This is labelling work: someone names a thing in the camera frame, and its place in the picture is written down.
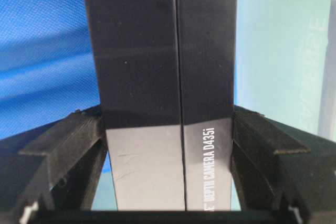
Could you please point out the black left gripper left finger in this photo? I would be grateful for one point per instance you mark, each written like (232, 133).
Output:
(56, 166)

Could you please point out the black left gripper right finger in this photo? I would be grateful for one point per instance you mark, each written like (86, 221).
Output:
(277, 167)

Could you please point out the black RealSense box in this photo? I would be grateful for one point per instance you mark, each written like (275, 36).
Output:
(165, 71)

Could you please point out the blue cloth in case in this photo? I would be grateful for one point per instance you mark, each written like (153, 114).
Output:
(47, 68)

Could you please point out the clear plastic storage case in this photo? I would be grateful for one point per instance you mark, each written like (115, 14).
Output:
(285, 70)

